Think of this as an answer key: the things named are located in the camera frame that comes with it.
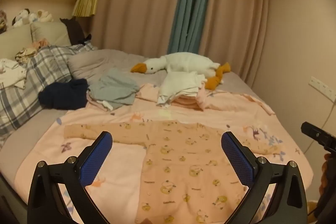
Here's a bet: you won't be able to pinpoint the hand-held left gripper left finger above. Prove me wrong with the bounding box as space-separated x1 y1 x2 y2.
27 131 113 224

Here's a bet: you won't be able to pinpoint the crumpled white clothes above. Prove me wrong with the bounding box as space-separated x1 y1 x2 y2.
0 58 28 89

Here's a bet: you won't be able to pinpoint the pale plush toy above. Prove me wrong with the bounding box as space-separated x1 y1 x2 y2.
29 10 54 23

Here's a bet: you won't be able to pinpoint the floral print cloth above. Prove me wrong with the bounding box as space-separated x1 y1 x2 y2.
15 47 38 64

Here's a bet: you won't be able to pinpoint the blue curtain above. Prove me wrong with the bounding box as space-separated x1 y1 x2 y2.
168 0 221 55

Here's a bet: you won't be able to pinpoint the white cable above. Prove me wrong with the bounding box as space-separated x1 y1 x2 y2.
304 101 336 154

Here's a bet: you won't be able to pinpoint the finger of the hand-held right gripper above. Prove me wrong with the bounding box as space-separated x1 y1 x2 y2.
301 122 336 153

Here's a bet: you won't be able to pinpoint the beige curtain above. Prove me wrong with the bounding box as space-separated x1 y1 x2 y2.
91 0 189 56
197 0 271 83

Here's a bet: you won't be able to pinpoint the navy dark cloth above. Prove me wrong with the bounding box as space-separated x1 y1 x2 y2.
38 78 89 110

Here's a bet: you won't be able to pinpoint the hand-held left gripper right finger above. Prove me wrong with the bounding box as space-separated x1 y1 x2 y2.
220 131 308 224

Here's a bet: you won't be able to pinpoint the dark brown cloth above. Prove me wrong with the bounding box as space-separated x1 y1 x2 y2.
60 17 92 45

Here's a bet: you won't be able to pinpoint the white goose plush toy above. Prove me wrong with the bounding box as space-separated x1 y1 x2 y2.
130 52 231 90

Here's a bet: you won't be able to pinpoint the white wall socket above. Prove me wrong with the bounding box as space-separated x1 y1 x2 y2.
309 76 336 100

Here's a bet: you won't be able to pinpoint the white folded garment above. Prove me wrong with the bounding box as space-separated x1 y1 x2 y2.
157 71 208 105

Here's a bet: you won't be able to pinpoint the crumpled pink cloth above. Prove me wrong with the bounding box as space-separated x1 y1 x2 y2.
33 39 50 51

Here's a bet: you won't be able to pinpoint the pink printed blanket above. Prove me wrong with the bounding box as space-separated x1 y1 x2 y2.
14 82 314 224

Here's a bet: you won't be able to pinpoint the pink bear print baby onesie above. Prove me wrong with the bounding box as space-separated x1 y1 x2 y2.
64 120 282 224

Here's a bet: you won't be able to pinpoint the grey plaid duvet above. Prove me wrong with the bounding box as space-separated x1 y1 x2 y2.
0 43 97 135

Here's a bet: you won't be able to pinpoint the small white garment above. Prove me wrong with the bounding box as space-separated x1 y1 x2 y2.
87 97 114 112

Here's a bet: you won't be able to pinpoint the bed with grey sheet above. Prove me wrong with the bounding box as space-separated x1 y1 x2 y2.
0 49 314 180

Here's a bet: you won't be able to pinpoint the grey-blue garment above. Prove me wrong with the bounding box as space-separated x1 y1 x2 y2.
88 68 139 106

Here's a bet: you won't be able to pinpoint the pink folded clothes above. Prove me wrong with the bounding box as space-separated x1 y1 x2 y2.
168 88 210 111

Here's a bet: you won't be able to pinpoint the beige headboard cushion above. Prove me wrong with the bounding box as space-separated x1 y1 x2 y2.
0 25 33 60
30 21 72 47

